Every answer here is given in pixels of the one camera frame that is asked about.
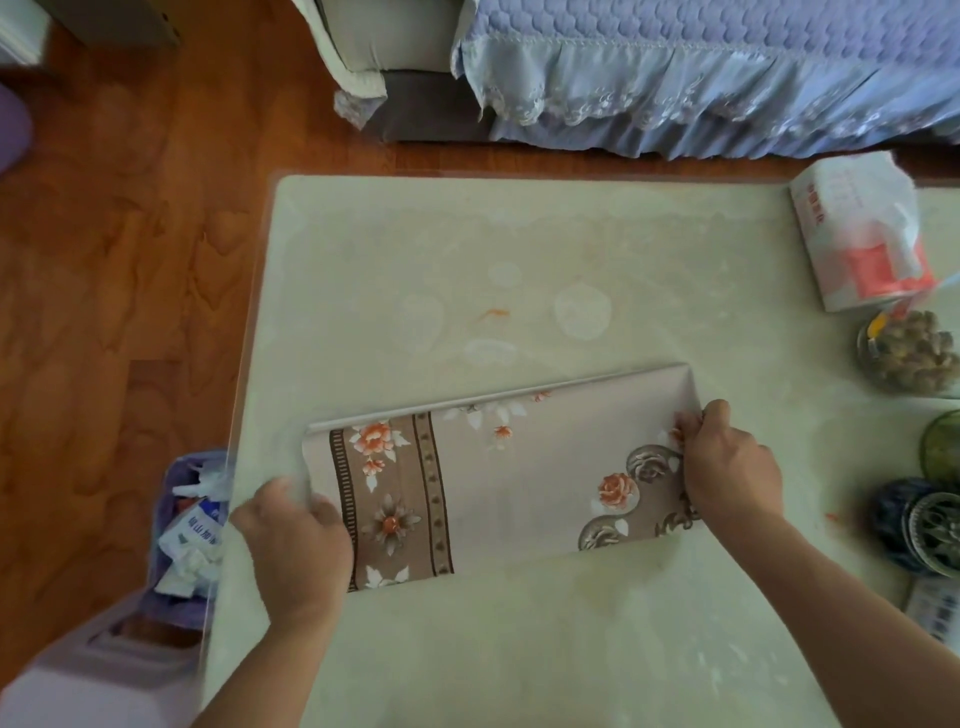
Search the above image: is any red lid glass jar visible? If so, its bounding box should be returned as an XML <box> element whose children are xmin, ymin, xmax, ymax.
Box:
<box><xmin>857</xmin><ymin>277</ymin><xmax>960</xmax><ymax>397</ymax></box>

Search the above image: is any small bin with lavender bag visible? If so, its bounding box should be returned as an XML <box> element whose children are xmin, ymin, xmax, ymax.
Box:
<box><xmin>146</xmin><ymin>449</ymin><xmax>234</xmax><ymax>631</ymax></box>

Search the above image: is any purple cylindrical stool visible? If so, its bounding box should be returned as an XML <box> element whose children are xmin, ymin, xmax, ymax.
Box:
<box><xmin>0</xmin><ymin>82</ymin><xmax>35</xmax><ymax>178</ymax></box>

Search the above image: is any white blue tissue pack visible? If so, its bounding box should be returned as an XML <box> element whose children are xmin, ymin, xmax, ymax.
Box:
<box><xmin>903</xmin><ymin>575</ymin><xmax>960</xmax><ymax>648</ymax></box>

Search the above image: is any beige floral tablecloth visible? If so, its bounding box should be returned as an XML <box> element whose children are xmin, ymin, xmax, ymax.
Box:
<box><xmin>302</xmin><ymin>363</ymin><xmax>706</xmax><ymax>594</ymax></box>

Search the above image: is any purple quilted sofa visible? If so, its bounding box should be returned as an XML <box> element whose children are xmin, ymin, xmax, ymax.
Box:
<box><xmin>292</xmin><ymin>0</ymin><xmax>960</xmax><ymax>160</ymax></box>

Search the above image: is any cream marble table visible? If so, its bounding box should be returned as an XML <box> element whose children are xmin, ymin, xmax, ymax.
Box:
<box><xmin>202</xmin><ymin>173</ymin><xmax>960</xmax><ymax>728</ymax></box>

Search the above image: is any person's left forearm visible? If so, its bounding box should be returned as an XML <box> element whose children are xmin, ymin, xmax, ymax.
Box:
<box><xmin>191</xmin><ymin>607</ymin><xmax>339</xmax><ymax>728</ymax></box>

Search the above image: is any person's left hand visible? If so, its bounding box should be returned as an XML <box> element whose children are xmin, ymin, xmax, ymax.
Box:
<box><xmin>228</xmin><ymin>477</ymin><xmax>355</xmax><ymax>631</ymax></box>

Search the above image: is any olive brown perforated box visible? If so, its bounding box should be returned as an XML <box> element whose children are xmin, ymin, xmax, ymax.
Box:
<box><xmin>37</xmin><ymin>0</ymin><xmax>185</xmax><ymax>50</ymax></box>

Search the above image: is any person's right forearm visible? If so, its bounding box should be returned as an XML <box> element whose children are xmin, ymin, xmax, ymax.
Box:
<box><xmin>704</xmin><ymin>509</ymin><xmax>960</xmax><ymax>728</ymax></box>

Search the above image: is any person's right hand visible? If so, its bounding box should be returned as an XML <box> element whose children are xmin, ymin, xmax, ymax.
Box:
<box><xmin>672</xmin><ymin>398</ymin><xmax>785</xmax><ymax>526</ymax></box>

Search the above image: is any grey open canister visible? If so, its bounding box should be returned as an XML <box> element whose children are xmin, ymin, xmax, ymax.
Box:
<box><xmin>920</xmin><ymin>408</ymin><xmax>960</xmax><ymax>489</ymax></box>

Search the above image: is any pink plastic stool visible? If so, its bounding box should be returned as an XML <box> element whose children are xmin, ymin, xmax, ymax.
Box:
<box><xmin>0</xmin><ymin>588</ymin><xmax>211</xmax><ymax>728</ymax></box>

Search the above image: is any white red tissue pack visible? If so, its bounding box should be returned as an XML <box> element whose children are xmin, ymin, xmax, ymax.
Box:
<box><xmin>788</xmin><ymin>149</ymin><xmax>939</xmax><ymax>314</ymax></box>

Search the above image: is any dark patterned canister lid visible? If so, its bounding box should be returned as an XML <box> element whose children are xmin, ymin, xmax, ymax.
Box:
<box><xmin>872</xmin><ymin>477</ymin><xmax>960</xmax><ymax>579</ymax></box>

